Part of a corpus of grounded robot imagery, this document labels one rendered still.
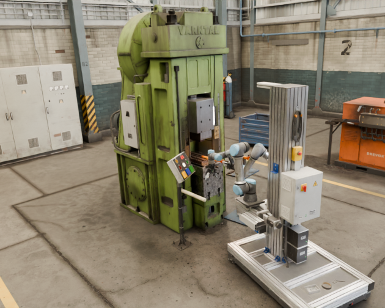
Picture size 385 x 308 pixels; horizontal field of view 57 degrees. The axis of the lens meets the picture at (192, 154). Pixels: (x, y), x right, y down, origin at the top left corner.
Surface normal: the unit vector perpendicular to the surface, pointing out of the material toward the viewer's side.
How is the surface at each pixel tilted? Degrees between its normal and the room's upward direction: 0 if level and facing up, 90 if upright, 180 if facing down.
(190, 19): 90
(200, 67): 90
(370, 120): 90
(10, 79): 90
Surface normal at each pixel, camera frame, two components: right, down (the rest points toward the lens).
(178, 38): 0.67, 0.20
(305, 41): -0.74, 0.23
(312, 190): 0.45, 0.25
